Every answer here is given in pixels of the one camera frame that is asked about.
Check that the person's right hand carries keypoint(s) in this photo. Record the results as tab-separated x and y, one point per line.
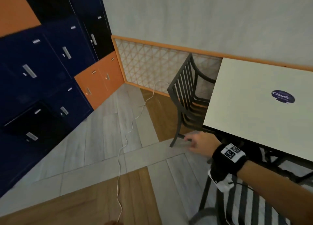
205	144

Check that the black slatted chair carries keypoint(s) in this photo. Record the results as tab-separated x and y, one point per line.
205	193
175	99

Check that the person's right forearm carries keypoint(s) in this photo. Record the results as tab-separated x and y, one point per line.
276	190

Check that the black marker wristband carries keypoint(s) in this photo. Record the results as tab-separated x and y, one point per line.
217	169

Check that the cream square table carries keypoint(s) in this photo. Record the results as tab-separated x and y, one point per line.
244	109

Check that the round purple sticker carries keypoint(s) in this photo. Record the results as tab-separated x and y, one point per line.
282	96

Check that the orange framed lattice panel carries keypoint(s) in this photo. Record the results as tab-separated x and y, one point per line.
146	60

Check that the bank of blue orange lockers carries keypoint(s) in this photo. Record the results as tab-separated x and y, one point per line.
49	60

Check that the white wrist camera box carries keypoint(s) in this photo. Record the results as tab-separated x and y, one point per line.
221	185

